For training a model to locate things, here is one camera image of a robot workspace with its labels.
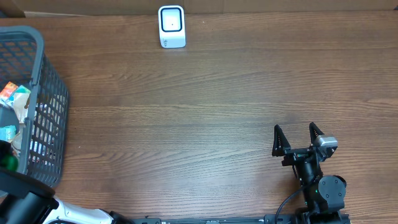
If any teal gum packet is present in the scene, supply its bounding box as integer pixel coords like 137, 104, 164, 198
7, 85, 31, 104

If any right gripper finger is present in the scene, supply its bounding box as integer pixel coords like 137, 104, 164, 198
272, 124, 291, 157
309, 122, 324, 145

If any green lid jar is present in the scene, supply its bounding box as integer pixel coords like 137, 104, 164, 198
1, 154, 19, 171

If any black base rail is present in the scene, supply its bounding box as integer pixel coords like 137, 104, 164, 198
130, 213, 351, 224

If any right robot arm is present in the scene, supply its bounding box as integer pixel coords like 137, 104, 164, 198
266, 123, 351, 224

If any teal tissue packet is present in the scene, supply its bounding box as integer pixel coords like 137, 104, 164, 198
0, 125, 16, 142

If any orange snack packet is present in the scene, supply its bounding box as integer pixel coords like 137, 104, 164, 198
0, 82, 18, 106

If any brown PanTree snack bag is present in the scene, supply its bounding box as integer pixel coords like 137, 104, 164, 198
12, 97, 30, 123

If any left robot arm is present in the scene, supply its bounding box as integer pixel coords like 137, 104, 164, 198
1, 168, 134, 224

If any grey plastic shopping basket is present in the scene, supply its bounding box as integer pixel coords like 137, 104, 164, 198
1, 26, 70, 187

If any white barcode scanner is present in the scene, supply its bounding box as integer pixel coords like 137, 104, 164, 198
158, 5, 186, 49

